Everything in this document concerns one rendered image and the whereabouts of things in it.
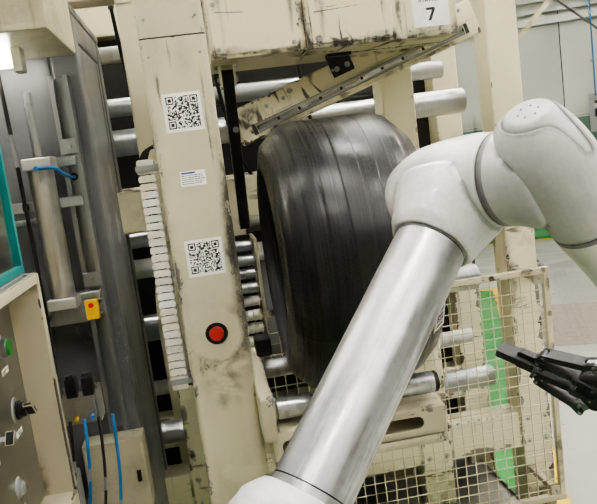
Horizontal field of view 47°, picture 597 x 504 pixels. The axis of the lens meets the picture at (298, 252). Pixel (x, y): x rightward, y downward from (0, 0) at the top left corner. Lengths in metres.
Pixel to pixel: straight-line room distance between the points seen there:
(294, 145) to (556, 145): 0.60
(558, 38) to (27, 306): 10.04
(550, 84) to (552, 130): 9.88
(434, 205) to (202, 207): 0.60
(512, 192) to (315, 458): 0.41
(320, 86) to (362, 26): 0.20
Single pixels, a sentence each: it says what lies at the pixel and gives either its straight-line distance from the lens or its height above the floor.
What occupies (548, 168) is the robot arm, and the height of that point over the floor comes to 1.34.
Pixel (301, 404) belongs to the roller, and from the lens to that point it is 1.41.
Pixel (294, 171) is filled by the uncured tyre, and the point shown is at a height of 1.37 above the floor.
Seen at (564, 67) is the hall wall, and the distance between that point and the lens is 10.80.
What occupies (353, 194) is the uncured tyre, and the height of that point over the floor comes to 1.31.
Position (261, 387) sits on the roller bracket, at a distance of 1.42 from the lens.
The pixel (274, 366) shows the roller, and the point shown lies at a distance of 1.68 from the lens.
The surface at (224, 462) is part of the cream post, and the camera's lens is 1.53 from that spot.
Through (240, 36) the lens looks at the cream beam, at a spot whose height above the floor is 1.69.
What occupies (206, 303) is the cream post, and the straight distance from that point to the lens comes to 1.42.
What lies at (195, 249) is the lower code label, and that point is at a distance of 1.40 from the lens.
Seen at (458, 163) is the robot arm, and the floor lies 1.36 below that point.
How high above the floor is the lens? 1.40
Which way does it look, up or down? 8 degrees down
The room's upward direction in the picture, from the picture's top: 8 degrees counter-clockwise
